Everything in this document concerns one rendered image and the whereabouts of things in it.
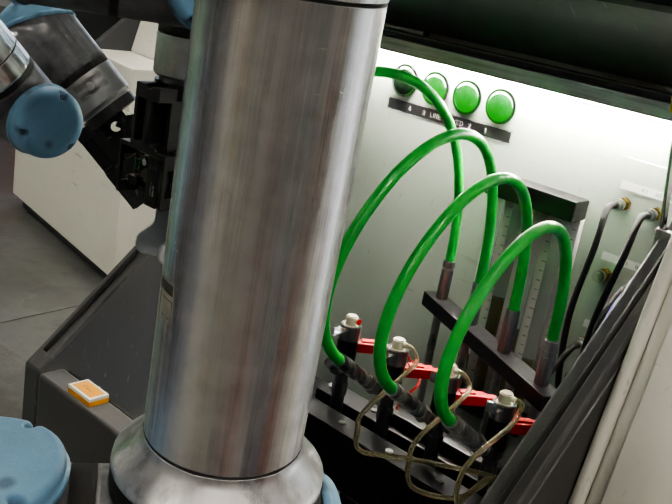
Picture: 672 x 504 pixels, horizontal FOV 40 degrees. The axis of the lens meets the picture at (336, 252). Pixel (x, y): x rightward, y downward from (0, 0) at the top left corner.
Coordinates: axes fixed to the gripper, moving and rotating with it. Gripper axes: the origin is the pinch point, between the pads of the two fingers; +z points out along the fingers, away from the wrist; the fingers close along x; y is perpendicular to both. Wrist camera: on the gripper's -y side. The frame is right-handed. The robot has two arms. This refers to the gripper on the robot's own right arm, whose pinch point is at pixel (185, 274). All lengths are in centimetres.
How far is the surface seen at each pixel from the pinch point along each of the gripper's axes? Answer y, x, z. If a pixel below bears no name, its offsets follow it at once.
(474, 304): -16.8, 24.3, -3.1
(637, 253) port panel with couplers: -57, 23, -3
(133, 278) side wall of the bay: -17.2, -31.2, 14.5
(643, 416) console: -29.3, 39.3, 5.7
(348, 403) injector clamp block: -30.6, 0.6, 23.0
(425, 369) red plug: -31.6, 10.8, 13.6
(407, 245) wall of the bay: -57, -14, 8
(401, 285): -15.1, 16.3, -2.5
